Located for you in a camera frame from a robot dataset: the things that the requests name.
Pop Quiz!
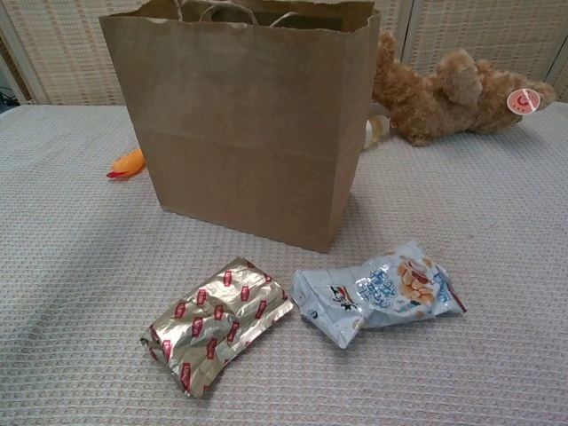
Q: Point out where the light blue snack bag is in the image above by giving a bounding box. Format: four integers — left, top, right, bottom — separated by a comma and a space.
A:
290, 241, 469, 352

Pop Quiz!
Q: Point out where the gold red foil packet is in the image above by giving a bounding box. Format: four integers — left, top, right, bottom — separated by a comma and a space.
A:
139, 256, 295, 398

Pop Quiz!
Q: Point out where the brown paper bag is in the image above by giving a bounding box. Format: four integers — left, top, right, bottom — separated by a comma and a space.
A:
98, 0, 383, 256

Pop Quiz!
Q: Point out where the orange rubber chicken toy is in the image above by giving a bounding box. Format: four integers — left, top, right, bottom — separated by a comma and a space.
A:
105, 147, 147, 181

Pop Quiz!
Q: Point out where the brown teddy bear plush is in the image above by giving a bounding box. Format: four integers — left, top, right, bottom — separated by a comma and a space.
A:
371, 30, 558, 148

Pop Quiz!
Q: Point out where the white woven tablecloth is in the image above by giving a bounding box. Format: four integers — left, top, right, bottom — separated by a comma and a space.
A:
0, 103, 568, 426

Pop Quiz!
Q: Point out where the woven folding screen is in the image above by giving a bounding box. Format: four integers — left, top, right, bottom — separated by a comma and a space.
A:
0, 0, 568, 108

